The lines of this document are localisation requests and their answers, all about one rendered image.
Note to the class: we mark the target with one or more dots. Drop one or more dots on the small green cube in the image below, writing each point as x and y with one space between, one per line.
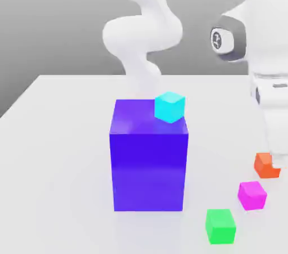
220 227

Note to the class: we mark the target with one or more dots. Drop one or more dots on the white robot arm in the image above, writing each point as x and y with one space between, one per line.
144 31

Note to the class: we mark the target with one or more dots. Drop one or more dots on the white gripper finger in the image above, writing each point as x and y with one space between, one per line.
278 161

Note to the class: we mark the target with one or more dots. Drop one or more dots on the small magenta cube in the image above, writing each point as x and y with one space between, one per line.
252 195

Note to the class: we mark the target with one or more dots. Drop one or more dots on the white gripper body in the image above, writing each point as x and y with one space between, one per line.
277 130

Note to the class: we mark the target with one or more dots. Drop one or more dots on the large blue box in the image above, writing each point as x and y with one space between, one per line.
148 168

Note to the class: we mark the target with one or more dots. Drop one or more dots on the small cyan cube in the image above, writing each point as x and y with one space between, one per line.
168 108

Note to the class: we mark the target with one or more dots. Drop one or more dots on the small orange cube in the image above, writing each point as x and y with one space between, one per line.
263 168

